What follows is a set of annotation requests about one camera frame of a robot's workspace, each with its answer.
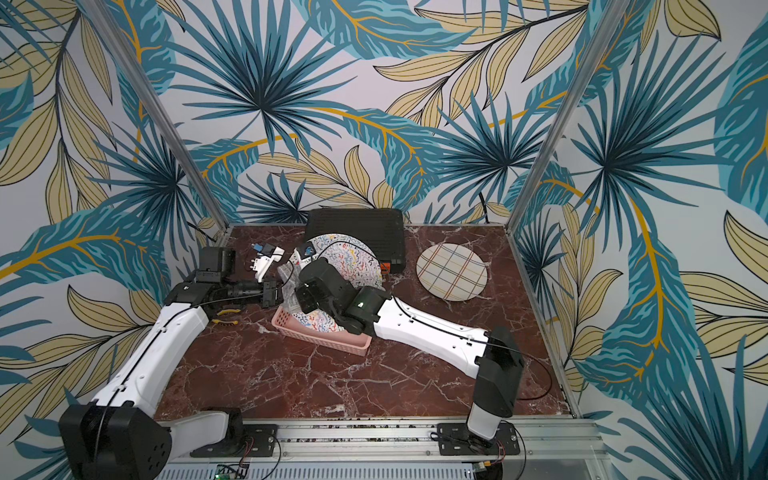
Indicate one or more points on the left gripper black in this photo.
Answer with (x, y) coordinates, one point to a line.
(271, 293)

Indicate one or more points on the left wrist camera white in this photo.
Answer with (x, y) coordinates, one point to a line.
(266, 255)

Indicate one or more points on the right aluminium corner post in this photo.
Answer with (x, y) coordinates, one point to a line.
(598, 44)

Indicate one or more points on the left aluminium corner post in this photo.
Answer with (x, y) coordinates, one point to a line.
(107, 27)

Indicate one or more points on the pink perforated plastic basket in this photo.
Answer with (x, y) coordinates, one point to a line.
(345, 342)

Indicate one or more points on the black plastic tool case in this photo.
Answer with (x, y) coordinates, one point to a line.
(382, 230)

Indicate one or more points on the aluminium front rail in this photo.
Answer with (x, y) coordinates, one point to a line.
(400, 448)

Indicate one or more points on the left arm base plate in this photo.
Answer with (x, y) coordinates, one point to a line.
(252, 441)

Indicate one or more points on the aluminium corner post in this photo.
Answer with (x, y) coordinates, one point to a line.
(107, 27)
(598, 44)

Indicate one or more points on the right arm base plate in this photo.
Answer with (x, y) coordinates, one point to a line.
(454, 439)

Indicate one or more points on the white plate colourful squiggle pattern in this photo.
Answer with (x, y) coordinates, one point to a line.
(354, 261)

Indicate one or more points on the yellow handled pliers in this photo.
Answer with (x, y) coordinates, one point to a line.
(229, 316)

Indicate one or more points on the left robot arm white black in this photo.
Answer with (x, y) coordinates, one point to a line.
(116, 435)

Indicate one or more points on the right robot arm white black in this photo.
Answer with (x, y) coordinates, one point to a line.
(491, 358)

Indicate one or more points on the white plate coloured plaid lines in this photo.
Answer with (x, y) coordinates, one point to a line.
(451, 272)

